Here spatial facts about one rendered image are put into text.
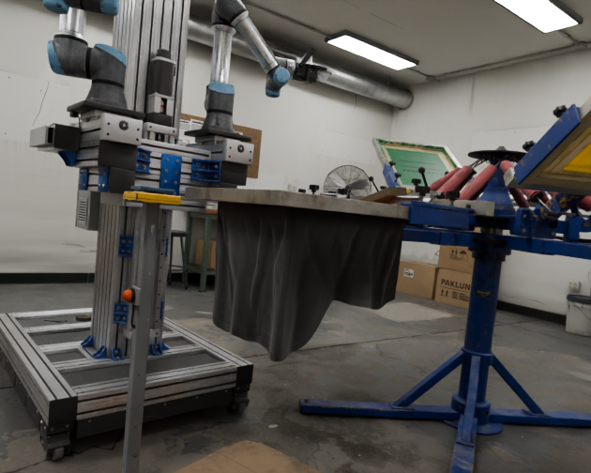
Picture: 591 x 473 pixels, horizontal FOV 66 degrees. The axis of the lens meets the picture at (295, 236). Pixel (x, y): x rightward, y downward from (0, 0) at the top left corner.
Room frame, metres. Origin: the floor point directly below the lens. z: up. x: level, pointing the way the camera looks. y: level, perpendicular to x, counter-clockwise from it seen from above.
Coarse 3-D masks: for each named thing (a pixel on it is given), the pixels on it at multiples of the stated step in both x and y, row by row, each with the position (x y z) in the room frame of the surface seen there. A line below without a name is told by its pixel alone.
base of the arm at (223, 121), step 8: (208, 112) 2.05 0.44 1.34; (216, 112) 2.03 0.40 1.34; (224, 112) 2.04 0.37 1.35; (208, 120) 2.03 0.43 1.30; (216, 120) 2.03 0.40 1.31; (224, 120) 2.03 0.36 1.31; (232, 120) 2.09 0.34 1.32; (216, 128) 2.01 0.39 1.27; (224, 128) 2.02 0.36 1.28; (232, 128) 2.06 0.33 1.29
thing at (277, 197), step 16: (192, 192) 1.53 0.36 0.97; (208, 192) 1.43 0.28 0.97; (224, 192) 1.35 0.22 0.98; (240, 192) 1.27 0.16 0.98; (256, 192) 1.20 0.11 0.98; (272, 192) 1.14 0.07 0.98; (288, 192) 1.13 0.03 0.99; (320, 208) 1.19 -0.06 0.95; (336, 208) 1.22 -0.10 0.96; (352, 208) 1.26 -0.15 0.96; (368, 208) 1.30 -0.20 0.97; (384, 208) 1.33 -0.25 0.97; (400, 208) 1.37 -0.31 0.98
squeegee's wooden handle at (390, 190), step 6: (378, 192) 1.61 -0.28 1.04; (384, 192) 1.57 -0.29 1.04; (390, 192) 1.55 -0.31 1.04; (396, 192) 1.56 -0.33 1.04; (402, 192) 1.57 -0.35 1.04; (366, 198) 1.69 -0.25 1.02; (372, 198) 1.64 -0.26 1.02; (378, 198) 1.61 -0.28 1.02; (384, 198) 1.60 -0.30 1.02; (390, 198) 1.61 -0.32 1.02; (396, 198) 1.61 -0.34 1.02
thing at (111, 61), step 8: (88, 48) 1.71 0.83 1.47; (96, 48) 1.71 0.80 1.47; (104, 48) 1.70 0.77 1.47; (112, 48) 1.71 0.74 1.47; (88, 56) 1.69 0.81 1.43; (96, 56) 1.69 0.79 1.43; (104, 56) 1.70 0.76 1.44; (112, 56) 1.71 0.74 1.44; (120, 56) 1.73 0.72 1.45; (88, 64) 1.69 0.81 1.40; (96, 64) 1.69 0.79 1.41; (104, 64) 1.70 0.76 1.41; (112, 64) 1.71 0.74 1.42; (120, 64) 1.73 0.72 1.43; (88, 72) 1.71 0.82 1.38; (96, 72) 1.71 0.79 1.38; (104, 72) 1.70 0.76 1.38; (112, 72) 1.71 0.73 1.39; (120, 72) 1.74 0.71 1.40; (112, 80) 1.71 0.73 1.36; (120, 80) 1.74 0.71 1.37
